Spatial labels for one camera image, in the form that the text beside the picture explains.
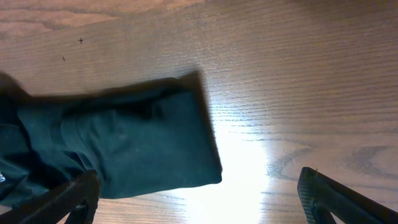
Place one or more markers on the black t-shirt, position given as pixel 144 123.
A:
pixel 141 139

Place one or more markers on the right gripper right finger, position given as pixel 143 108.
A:
pixel 323 198

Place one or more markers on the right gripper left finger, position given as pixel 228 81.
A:
pixel 75 200

